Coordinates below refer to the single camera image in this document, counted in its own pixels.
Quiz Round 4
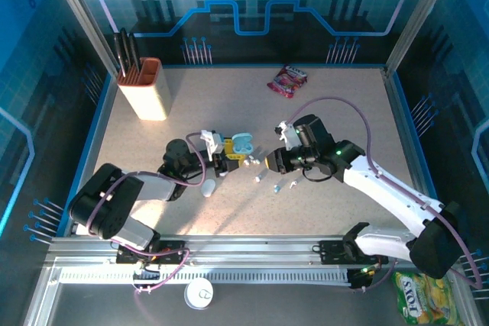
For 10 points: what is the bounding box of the light blue oval charging case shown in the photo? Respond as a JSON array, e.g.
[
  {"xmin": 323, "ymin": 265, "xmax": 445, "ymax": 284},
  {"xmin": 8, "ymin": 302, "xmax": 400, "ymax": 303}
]
[{"xmin": 230, "ymin": 132, "xmax": 255, "ymax": 157}]

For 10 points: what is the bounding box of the red berry candy bag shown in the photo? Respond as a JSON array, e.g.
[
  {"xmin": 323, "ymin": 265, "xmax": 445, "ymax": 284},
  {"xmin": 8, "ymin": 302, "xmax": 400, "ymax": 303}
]
[{"xmin": 266, "ymin": 64, "xmax": 309, "ymax": 99}]

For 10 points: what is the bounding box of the beige knife block orange rim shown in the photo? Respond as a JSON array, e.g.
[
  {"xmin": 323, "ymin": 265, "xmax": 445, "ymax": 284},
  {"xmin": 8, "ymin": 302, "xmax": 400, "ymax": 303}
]
[{"xmin": 115, "ymin": 56, "xmax": 173, "ymax": 122}]

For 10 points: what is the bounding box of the white round lid with logo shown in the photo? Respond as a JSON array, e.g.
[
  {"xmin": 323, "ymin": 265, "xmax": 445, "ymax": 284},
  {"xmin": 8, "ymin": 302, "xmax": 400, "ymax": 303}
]
[{"xmin": 183, "ymin": 277, "xmax": 215, "ymax": 310}]

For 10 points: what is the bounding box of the green candy bag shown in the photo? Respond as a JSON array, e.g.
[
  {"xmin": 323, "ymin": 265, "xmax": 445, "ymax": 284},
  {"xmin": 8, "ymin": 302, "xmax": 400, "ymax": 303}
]
[{"xmin": 393, "ymin": 270, "xmax": 465, "ymax": 326}]

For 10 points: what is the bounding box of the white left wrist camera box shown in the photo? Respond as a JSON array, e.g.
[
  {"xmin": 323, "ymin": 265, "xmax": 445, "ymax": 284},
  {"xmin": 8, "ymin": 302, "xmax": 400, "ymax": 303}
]
[{"xmin": 199, "ymin": 128, "xmax": 227, "ymax": 157}]

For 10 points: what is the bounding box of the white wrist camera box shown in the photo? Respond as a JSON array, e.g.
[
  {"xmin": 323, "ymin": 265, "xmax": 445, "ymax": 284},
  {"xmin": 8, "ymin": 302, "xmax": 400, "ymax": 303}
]
[
  {"xmin": 274, "ymin": 120, "xmax": 299, "ymax": 150},
  {"xmin": 199, "ymin": 128, "xmax": 227, "ymax": 157}
]

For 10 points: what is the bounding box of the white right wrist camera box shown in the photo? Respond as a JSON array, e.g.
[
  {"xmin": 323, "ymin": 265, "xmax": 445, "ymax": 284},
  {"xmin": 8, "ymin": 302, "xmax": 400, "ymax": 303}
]
[{"xmin": 274, "ymin": 120, "xmax": 299, "ymax": 150}]

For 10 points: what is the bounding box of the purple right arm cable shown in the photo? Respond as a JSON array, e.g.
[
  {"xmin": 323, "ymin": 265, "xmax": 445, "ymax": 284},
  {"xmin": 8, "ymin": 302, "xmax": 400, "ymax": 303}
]
[{"xmin": 288, "ymin": 96, "xmax": 484, "ymax": 295}]

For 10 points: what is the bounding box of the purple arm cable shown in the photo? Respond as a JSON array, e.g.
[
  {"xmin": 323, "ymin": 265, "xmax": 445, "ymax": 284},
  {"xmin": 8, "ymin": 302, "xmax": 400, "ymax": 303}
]
[
  {"xmin": 86, "ymin": 131, "xmax": 215, "ymax": 319},
  {"xmin": 288, "ymin": 96, "xmax": 484, "ymax": 295}
]

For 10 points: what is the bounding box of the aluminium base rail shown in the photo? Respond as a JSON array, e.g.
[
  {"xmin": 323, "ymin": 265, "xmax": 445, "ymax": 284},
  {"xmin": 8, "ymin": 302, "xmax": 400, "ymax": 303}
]
[{"xmin": 44, "ymin": 234, "xmax": 423, "ymax": 268}]

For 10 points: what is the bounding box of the aluminium table side rail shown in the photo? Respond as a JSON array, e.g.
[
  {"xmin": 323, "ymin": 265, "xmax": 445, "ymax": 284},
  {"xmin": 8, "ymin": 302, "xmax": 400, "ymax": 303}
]
[
  {"xmin": 381, "ymin": 67, "xmax": 439, "ymax": 199},
  {"xmin": 57, "ymin": 73, "xmax": 119, "ymax": 236}
]

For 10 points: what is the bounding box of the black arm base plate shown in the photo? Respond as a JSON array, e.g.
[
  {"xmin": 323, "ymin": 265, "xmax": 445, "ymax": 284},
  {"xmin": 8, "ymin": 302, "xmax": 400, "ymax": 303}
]
[
  {"xmin": 115, "ymin": 239, "xmax": 189, "ymax": 266},
  {"xmin": 318, "ymin": 239, "xmax": 390, "ymax": 266}
]

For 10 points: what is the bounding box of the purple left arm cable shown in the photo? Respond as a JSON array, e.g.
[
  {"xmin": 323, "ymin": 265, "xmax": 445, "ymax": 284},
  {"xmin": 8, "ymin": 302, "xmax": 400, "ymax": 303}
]
[{"xmin": 86, "ymin": 131, "xmax": 215, "ymax": 319}]

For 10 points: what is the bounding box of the white slotted cable duct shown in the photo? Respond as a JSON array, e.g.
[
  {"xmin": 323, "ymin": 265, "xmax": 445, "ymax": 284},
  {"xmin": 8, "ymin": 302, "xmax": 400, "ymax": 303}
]
[{"xmin": 58, "ymin": 269, "xmax": 351, "ymax": 286}]

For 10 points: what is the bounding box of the black handled knife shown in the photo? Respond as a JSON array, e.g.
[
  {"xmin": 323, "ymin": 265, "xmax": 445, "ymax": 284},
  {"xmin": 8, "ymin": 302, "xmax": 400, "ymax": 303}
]
[
  {"xmin": 119, "ymin": 27, "xmax": 135, "ymax": 75},
  {"xmin": 128, "ymin": 32, "xmax": 142, "ymax": 71},
  {"xmin": 113, "ymin": 33, "xmax": 128, "ymax": 77}
]

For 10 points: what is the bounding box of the aluminium frame post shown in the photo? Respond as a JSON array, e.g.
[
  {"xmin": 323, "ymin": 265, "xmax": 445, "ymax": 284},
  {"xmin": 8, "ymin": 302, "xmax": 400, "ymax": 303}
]
[
  {"xmin": 384, "ymin": 0, "xmax": 460, "ymax": 72},
  {"xmin": 42, "ymin": 0, "xmax": 120, "ymax": 76}
]

